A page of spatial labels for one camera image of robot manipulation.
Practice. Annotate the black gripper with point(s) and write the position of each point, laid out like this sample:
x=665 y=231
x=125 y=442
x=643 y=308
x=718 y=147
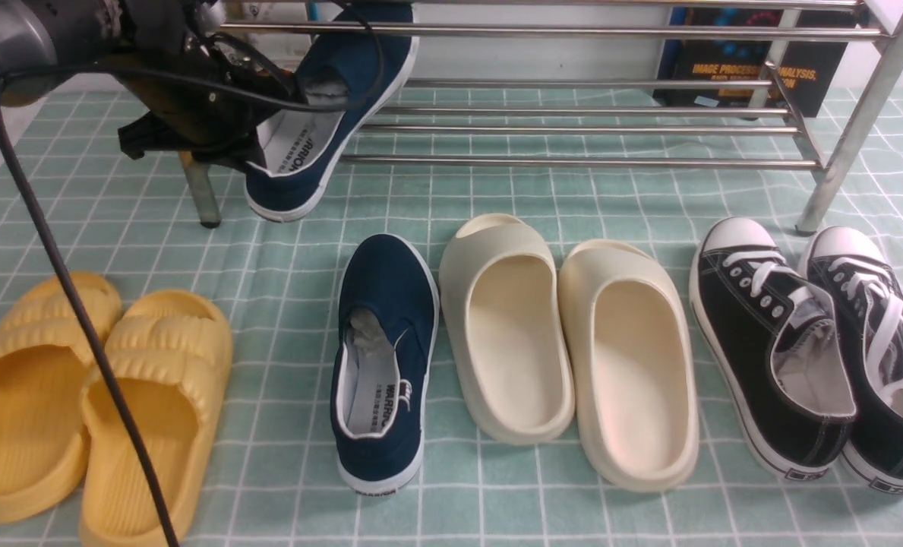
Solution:
x=215 y=128

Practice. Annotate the navy slip-on shoe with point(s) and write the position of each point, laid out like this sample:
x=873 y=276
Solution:
x=356 y=76
x=389 y=311

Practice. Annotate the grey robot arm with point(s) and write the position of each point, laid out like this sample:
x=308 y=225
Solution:
x=45 y=43

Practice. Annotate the steel shoe rack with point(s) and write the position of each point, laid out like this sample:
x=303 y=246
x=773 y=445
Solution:
x=836 y=22

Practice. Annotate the right yellow slide sandal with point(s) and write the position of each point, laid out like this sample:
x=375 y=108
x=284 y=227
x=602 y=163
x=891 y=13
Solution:
x=171 y=354

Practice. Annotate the yellow slide sandal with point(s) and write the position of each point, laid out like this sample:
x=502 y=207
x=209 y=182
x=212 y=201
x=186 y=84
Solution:
x=171 y=354
x=44 y=360

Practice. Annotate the left cream foam slipper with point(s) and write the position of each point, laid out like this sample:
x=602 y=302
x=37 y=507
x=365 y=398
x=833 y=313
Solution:
x=498 y=294

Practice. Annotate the cream foam slipper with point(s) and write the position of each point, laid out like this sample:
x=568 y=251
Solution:
x=498 y=294
x=629 y=346

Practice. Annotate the green checkered tablecloth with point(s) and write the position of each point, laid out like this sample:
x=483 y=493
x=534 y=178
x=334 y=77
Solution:
x=273 y=479

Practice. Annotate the left yellow slide sandal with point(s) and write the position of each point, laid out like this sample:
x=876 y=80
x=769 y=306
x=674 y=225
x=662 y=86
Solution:
x=44 y=360

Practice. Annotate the right cream foam slipper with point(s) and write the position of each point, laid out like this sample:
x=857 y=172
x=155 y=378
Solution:
x=629 y=346

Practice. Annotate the black image processing book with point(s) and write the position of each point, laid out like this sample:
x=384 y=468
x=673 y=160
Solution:
x=807 y=69

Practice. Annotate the left black canvas sneaker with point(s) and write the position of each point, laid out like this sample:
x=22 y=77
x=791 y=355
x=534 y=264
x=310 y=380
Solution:
x=775 y=337

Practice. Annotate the black canvas sneaker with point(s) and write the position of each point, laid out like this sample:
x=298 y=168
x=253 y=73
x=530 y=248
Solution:
x=868 y=305
x=775 y=337

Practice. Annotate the right black canvas sneaker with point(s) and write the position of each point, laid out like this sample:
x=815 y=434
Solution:
x=868 y=305

